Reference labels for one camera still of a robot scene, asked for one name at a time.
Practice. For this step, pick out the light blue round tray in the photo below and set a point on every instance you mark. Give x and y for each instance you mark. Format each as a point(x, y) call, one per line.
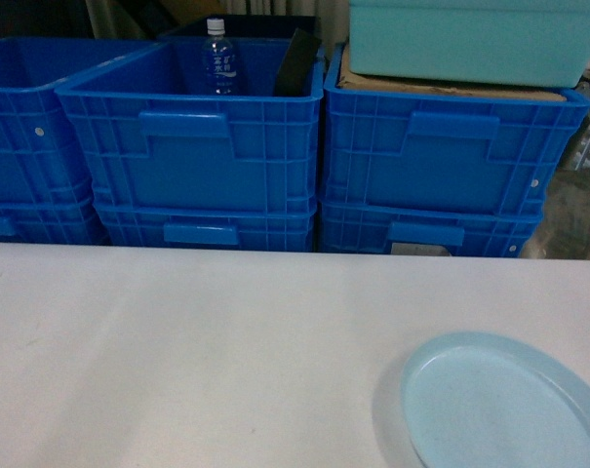
point(473, 399)

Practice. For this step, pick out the blue crate bottom middle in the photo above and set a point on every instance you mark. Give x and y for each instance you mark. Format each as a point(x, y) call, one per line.
point(218, 230)

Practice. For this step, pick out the blue crate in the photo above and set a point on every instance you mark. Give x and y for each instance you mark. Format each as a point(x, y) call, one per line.
point(155, 137)
point(41, 161)
point(360, 229)
point(218, 230)
point(45, 223)
point(459, 154)

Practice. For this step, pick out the blue crate top right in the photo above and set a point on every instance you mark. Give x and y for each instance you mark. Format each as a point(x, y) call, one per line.
point(459, 154)

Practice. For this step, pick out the black flat panel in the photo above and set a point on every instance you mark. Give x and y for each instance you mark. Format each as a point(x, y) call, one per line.
point(298, 60)

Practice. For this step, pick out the brown cardboard sheet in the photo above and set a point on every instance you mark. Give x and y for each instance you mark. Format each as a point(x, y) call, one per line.
point(349, 80)

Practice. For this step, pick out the blue crate top middle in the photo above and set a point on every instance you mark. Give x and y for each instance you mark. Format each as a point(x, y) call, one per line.
point(155, 137)

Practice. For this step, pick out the clear water bottle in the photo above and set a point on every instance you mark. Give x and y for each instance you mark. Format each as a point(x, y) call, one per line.
point(220, 61)

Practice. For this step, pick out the blue crate bottom right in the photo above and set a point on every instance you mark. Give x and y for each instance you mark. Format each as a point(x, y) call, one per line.
point(360, 229)

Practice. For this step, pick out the blue crate bottom left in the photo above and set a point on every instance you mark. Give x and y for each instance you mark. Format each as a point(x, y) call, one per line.
point(45, 223)

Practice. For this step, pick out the blue crate top left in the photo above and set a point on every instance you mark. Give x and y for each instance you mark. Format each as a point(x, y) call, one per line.
point(41, 161)

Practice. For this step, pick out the teal plastic tub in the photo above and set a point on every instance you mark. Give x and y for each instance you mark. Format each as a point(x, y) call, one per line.
point(518, 43)

